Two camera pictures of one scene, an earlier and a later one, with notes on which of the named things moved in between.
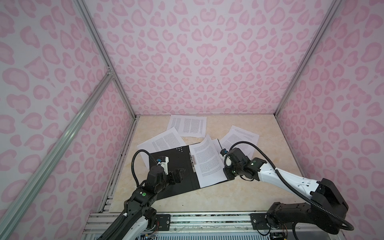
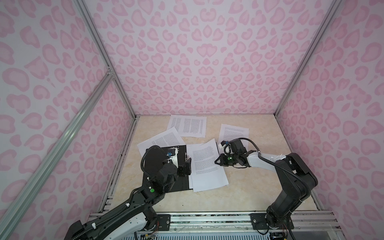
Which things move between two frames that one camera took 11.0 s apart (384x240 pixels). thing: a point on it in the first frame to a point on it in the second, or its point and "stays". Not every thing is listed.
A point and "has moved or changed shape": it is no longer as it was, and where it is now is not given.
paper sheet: x=188 y=126 stays
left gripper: x=179 y=177 to x=183 y=172
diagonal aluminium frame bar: x=55 y=148 stays
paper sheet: x=235 y=134 has moved or changed shape
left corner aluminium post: x=90 y=23 stays
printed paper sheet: x=217 y=146 to x=197 y=152
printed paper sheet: x=208 y=165 has moved or changed shape
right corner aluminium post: x=330 y=15 stays
